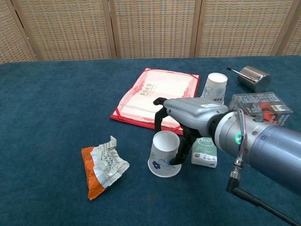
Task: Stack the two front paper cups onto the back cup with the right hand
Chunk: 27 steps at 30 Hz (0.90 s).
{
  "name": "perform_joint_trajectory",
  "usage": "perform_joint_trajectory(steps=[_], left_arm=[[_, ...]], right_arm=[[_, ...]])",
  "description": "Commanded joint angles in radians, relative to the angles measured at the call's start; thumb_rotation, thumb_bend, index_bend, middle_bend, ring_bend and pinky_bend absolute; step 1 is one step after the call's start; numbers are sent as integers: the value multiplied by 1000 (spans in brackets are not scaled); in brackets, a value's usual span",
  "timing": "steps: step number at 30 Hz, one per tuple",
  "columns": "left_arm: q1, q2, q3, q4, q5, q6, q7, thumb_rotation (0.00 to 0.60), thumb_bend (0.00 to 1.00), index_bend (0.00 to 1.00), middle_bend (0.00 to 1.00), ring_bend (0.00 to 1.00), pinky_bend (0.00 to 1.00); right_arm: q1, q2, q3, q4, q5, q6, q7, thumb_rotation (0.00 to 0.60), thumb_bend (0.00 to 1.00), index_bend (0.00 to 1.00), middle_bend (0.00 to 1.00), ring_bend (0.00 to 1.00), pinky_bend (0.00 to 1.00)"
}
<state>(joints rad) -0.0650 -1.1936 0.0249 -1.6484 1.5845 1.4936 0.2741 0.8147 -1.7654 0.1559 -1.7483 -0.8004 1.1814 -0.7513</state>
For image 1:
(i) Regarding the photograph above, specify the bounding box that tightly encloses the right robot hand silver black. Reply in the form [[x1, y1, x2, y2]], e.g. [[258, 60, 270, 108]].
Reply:
[[152, 97, 229, 165]]

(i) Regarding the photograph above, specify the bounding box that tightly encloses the paper cup light blue flower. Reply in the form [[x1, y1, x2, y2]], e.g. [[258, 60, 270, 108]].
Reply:
[[201, 73, 228, 105]]

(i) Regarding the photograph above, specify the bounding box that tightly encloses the paper cup dark blue flower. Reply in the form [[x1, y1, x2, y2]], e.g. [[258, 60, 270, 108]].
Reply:
[[147, 130, 182, 178]]

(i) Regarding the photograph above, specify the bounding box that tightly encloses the green white tissue pack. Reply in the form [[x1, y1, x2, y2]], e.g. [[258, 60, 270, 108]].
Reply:
[[190, 137, 218, 169]]

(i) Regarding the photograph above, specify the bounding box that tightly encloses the certificate paper red border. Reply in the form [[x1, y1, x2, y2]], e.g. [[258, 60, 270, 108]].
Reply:
[[117, 70, 198, 129]]

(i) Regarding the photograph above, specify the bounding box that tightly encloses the red certificate folder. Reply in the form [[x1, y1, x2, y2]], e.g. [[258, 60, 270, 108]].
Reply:
[[109, 68, 200, 137]]

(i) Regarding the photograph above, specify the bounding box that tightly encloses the black tipped metal stick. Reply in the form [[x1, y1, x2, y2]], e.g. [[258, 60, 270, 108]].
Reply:
[[226, 67, 257, 83]]

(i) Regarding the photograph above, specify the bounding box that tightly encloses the clear box of capsules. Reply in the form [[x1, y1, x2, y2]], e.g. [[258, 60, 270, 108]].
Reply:
[[229, 92, 294, 129]]

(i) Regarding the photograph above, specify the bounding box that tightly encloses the shiny steel cup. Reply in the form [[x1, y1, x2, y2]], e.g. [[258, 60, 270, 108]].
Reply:
[[237, 66, 272, 93]]

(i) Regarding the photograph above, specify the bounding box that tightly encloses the woven folding screen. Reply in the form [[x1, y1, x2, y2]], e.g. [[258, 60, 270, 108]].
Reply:
[[0, 0, 301, 64]]

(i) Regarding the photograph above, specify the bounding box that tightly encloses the crumpled orange silver wrapper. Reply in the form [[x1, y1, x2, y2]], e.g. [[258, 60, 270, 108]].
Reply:
[[81, 136, 130, 201]]

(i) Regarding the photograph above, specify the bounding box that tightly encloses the blue carpet table cover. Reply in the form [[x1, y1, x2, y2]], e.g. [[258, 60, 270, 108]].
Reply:
[[0, 55, 301, 226]]

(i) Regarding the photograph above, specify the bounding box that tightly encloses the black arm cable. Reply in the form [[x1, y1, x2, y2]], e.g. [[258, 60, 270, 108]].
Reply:
[[225, 162, 301, 226]]

